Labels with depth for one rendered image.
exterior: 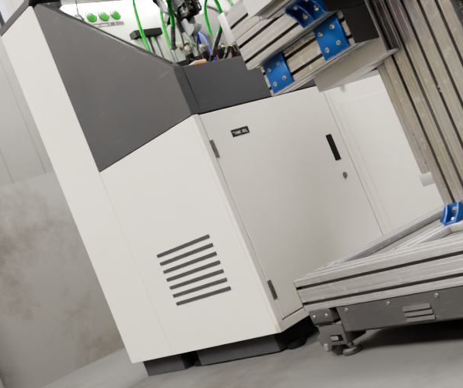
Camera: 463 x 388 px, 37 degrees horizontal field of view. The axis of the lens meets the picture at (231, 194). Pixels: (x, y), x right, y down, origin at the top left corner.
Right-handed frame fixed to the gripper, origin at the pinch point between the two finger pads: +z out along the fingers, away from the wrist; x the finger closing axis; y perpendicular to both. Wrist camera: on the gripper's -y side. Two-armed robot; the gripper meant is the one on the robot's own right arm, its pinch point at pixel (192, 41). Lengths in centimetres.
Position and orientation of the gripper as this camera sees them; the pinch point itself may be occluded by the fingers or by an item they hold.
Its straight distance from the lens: 263.5
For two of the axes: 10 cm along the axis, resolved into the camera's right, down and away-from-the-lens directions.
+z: 3.8, 9.2, -0.3
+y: 6.3, -2.9, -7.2
